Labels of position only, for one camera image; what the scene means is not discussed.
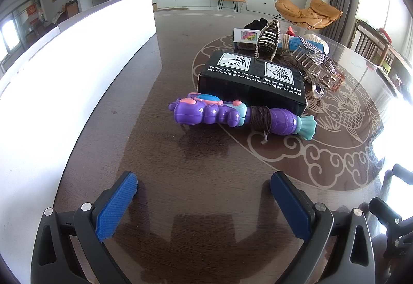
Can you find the white mesh ball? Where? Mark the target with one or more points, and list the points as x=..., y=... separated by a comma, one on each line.
x=317, y=40

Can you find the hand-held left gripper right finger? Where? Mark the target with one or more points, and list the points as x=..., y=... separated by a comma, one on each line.
x=290, y=203

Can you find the translucent grey hair claw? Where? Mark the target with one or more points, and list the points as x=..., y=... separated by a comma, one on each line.
x=301, y=61

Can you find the purple toy wand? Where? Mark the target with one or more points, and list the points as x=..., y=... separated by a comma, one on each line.
x=200, y=111

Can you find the blue white toothpaste box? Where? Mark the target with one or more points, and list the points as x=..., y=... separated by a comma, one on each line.
x=245, y=37

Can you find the red snack packet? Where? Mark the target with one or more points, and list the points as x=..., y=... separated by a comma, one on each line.
x=291, y=31

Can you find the black printed cardboard box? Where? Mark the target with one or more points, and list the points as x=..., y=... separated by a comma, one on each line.
x=251, y=90

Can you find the black cloth item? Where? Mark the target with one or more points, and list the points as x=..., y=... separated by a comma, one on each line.
x=255, y=25

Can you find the white television cabinet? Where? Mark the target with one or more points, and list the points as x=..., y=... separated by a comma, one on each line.
x=193, y=0

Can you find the dark patterned wooden desktop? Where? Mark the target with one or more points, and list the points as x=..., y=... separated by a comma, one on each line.
x=161, y=158

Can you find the wooden dining chair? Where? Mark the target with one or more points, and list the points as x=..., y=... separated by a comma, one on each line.
x=366, y=42

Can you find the metallic brown hair clip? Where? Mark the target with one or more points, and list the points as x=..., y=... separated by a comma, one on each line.
x=322, y=85

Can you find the striped rhinestone hair claw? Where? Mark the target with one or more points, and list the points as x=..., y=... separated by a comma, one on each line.
x=267, y=40

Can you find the rhinestone bow hair clip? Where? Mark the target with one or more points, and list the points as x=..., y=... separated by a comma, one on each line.
x=319, y=58

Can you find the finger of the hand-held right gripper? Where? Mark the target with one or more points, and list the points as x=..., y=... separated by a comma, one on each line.
x=403, y=172
x=392, y=216

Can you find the orange lounge chair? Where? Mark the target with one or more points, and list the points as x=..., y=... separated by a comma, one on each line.
x=296, y=13

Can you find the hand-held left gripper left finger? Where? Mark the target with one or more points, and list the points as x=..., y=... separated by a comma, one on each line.
x=114, y=206

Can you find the tan rubber band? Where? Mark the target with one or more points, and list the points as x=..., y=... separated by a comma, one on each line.
x=285, y=42

